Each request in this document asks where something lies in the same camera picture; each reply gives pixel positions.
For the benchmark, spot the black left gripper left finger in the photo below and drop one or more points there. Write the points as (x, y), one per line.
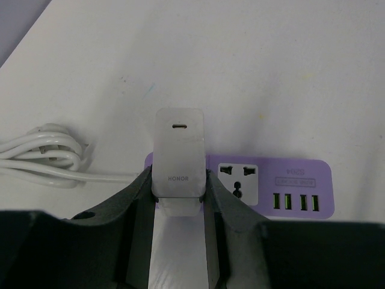
(107, 246)

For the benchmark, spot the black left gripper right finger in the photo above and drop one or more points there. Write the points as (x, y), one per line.
(246, 250)

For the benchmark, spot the small white block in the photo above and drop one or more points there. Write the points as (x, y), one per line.
(179, 161)

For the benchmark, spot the purple power strip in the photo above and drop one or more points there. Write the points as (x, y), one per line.
(273, 187)

